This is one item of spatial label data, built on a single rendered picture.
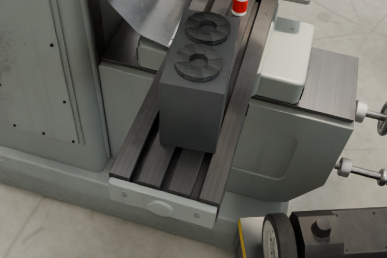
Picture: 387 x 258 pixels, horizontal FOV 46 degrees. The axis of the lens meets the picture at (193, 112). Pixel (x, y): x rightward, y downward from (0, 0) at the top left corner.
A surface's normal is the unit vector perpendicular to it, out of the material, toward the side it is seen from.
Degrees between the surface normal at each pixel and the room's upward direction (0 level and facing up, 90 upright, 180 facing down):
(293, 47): 0
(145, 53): 90
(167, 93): 90
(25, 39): 88
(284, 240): 12
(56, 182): 63
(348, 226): 0
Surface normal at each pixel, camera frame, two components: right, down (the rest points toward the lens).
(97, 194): -0.22, 0.36
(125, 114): -0.28, 0.73
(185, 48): 0.06, -0.64
